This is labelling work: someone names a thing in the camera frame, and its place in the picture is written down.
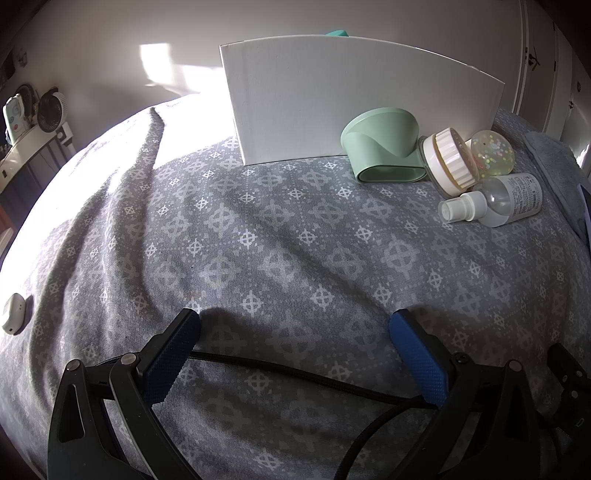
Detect clear spray bottle white label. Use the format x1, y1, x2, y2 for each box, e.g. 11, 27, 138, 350
438, 173, 543, 228

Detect green plastic cup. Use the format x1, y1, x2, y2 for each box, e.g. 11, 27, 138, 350
341, 107, 427, 183

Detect small white earbud case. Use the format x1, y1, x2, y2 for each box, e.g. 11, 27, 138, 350
1, 293, 26, 335

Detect grey patterned bedspread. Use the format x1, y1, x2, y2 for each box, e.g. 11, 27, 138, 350
1, 96, 590, 472

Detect white ribbed round jar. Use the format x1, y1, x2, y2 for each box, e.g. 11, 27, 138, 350
420, 128, 479, 198

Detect grey fleece cloth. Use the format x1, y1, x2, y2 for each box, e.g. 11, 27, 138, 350
524, 132, 590, 246

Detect clear confetti squishy ball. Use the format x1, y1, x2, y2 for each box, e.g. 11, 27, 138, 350
470, 130, 515, 179

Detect white remote device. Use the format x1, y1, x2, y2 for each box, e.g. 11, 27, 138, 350
3, 94, 30, 145

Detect small round black fan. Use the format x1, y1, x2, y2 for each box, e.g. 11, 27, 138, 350
37, 88, 67, 133

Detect white wardrobe doors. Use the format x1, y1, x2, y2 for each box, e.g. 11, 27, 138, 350
513, 1, 590, 164

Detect white cardboard box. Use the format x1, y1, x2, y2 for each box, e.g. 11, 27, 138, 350
219, 35, 504, 165

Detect teal lid in box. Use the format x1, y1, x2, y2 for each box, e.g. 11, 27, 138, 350
325, 30, 349, 37

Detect white wall shelf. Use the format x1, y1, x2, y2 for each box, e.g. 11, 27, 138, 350
0, 126, 57, 192

